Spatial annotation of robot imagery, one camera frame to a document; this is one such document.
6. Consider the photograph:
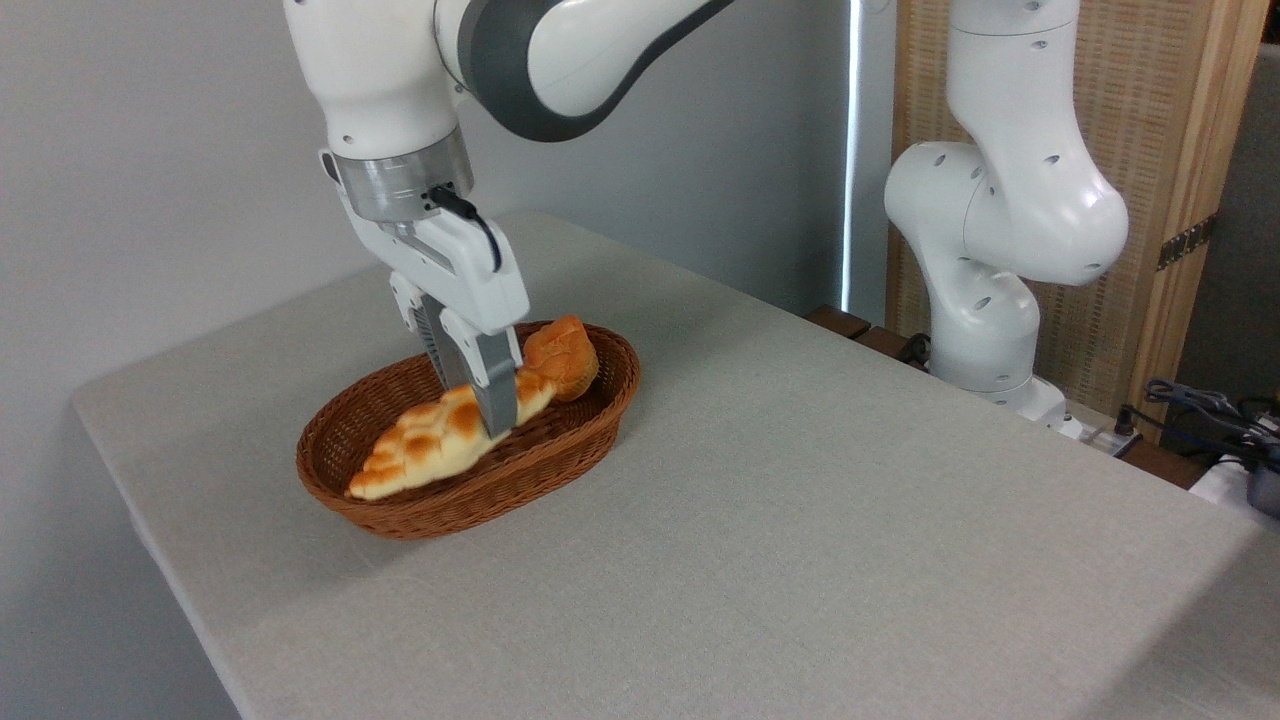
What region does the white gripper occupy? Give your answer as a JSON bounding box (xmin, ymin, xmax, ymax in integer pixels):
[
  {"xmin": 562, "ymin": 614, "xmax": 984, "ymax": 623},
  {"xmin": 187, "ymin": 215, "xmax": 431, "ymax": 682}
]
[{"xmin": 319, "ymin": 150, "xmax": 532, "ymax": 438}]

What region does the long braided bread loaf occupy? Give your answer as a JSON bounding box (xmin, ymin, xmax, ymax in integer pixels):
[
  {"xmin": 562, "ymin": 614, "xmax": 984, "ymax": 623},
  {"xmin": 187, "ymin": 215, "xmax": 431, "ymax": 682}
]
[{"xmin": 346, "ymin": 370, "xmax": 558, "ymax": 501}]

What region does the round brown bread roll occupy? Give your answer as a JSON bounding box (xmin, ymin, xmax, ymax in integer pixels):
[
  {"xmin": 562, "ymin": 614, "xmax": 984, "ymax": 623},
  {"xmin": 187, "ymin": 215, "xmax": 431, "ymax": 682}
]
[{"xmin": 522, "ymin": 316, "xmax": 600, "ymax": 403}]

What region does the brown wicker oval basket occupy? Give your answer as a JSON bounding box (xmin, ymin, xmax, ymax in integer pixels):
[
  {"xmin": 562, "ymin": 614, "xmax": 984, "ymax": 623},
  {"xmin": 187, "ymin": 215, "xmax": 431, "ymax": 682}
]
[{"xmin": 296, "ymin": 322, "xmax": 642, "ymax": 541}]

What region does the grey tablecloth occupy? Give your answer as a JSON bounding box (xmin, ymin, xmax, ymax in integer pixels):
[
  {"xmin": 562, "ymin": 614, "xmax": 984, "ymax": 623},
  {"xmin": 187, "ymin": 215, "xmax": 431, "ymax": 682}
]
[{"xmin": 70, "ymin": 210, "xmax": 1280, "ymax": 720}]

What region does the white power strip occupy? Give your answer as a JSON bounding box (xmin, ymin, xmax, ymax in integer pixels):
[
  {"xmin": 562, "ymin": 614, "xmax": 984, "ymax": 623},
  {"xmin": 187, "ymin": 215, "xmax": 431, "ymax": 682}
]
[{"xmin": 1060, "ymin": 405, "xmax": 1143, "ymax": 458}]

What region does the metal screen hinge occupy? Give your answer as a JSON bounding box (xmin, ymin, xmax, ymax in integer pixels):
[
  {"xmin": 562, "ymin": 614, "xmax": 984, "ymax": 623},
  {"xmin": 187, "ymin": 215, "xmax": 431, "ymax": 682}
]
[{"xmin": 1157, "ymin": 213, "xmax": 1218, "ymax": 271}]

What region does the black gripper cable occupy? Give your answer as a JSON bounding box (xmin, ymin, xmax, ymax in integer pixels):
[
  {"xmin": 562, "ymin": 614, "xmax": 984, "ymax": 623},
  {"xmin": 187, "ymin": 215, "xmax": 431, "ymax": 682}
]
[{"xmin": 428, "ymin": 186, "xmax": 503, "ymax": 273}]

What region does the bundle of dark cables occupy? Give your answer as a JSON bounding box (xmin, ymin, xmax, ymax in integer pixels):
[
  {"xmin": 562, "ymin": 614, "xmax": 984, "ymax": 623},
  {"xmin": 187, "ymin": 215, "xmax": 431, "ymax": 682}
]
[{"xmin": 1145, "ymin": 378, "xmax": 1280, "ymax": 466}]

